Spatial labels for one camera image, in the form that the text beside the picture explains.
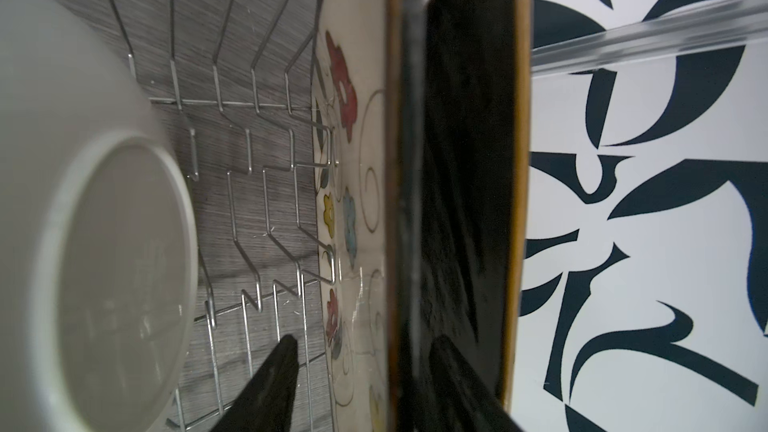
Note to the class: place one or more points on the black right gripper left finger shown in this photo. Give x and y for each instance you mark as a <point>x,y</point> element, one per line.
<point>267,401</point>

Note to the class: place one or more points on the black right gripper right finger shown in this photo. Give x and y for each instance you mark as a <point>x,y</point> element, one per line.
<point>462,400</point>

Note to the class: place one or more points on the square floral plate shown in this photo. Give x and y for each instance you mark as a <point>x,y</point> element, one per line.
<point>348,96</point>

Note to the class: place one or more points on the black plate orange rim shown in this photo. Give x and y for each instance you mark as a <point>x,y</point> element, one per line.
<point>456,160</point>

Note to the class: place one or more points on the round white plate green rim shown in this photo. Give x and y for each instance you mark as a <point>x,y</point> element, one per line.
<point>98,241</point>

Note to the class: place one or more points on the wire metal dish rack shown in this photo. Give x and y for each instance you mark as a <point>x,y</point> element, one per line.
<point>233,77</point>

